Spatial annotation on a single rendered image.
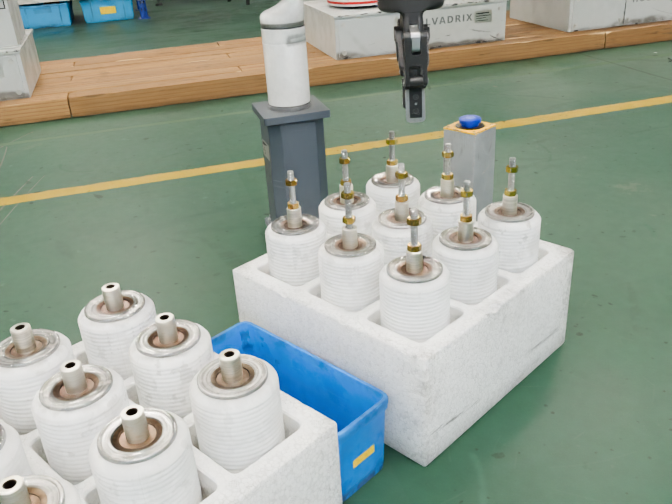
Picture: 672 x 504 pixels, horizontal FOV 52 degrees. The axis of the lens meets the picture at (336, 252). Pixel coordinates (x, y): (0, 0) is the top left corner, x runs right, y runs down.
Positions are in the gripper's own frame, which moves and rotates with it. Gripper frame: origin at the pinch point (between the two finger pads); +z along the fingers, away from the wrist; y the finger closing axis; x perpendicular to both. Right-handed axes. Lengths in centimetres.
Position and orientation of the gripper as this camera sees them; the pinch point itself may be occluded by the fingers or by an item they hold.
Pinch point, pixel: (413, 103)
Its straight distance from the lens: 85.5
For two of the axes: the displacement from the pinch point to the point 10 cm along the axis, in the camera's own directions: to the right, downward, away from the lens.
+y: -0.3, 4.2, -9.1
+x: 10.0, -0.5, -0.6
